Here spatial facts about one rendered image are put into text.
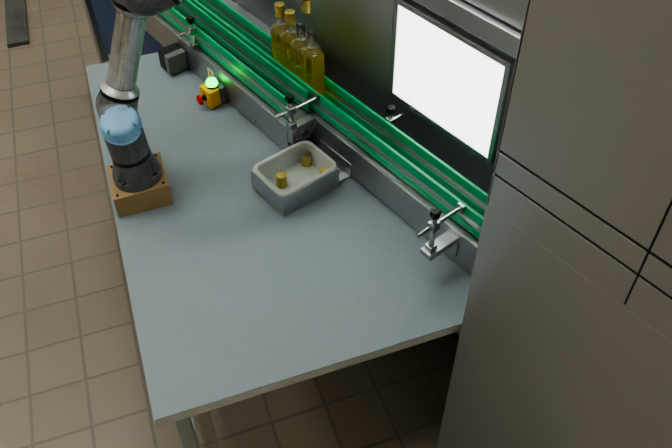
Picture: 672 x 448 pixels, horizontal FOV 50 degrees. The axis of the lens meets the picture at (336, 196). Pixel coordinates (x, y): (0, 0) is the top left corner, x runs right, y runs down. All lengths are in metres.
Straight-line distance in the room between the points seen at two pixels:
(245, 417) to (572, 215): 1.60
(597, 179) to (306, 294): 0.96
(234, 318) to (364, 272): 0.39
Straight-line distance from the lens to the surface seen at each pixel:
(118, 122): 2.15
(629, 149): 1.27
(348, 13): 2.31
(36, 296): 3.20
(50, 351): 3.01
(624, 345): 1.54
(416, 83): 2.17
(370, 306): 1.98
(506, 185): 1.51
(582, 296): 1.53
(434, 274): 2.07
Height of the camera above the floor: 2.34
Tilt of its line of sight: 45 degrees down
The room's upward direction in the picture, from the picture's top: straight up
